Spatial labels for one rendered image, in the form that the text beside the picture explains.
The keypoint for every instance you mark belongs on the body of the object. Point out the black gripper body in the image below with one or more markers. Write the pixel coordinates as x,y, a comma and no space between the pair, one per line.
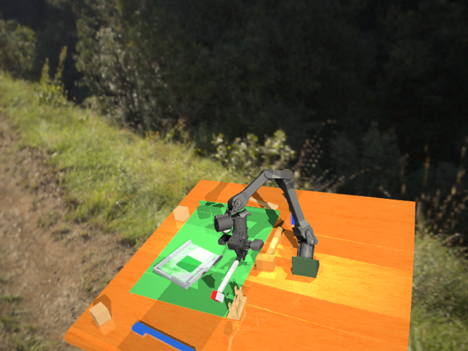
255,245

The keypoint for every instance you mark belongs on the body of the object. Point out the green flat mat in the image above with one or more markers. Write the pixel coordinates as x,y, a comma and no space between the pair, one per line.
199,228

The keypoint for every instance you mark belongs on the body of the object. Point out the tan cube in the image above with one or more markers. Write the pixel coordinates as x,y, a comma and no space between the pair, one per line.
100,313
181,213

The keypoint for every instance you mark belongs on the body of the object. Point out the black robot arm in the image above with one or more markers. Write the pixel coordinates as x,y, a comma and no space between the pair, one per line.
302,230

